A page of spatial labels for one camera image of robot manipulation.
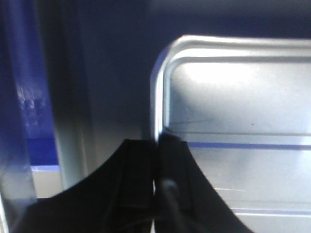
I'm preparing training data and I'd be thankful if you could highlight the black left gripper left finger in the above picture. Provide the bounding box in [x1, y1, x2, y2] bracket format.
[14, 140, 153, 233]

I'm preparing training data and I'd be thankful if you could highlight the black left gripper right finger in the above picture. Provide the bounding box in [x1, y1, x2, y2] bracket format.
[155, 134, 251, 233]

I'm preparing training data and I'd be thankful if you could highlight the blue shelf divider rail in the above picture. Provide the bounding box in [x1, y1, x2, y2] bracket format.
[0, 0, 63, 199]

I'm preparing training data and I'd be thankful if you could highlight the silver ribbed metal tray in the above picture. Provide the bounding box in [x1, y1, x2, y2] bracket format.
[151, 35, 311, 233]

